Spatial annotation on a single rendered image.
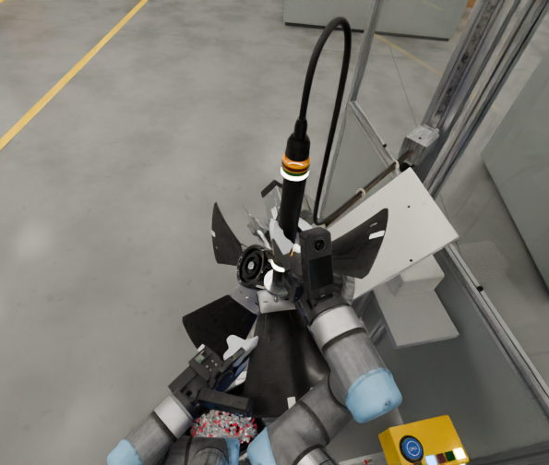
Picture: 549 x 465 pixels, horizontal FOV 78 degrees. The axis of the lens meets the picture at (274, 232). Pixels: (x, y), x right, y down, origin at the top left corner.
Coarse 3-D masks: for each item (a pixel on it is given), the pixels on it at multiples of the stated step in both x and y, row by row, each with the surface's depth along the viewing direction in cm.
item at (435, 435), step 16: (448, 416) 83; (384, 432) 83; (400, 432) 80; (416, 432) 80; (432, 432) 80; (448, 432) 80; (384, 448) 84; (400, 448) 77; (432, 448) 78; (448, 448) 78; (400, 464) 76; (448, 464) 76
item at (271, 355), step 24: (288, 312) 84; (264, 336) 80; (288, 336) 81; (264, 360) 78; (288, 360) 77; (312, 360) 78; (264, 384) 75; (288, 384) 75; (264, 408) 73; (288, 408) 72
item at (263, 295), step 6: (258, 294) 86; (264, 294) 87; (270, 294) 87; (258, 300) 86; (264, 300) 86; (270, 300) 86; (282, 300) 87; (288, 300) 87; (264, 306) 85; (270, 306) 85; (276, 306) 85; (282, 306) 86; (288, 306) 86; (294, 306) 86; (264, 312) 84
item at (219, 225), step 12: (216, 204) 113; (216, 216) 113; (216, 228) 114; (228, 228) 105; (216, 240) 117; (228, 240) 107; (216, 252) 120; (228, 252) 112; (240, 252) 103; (228, 264) 116
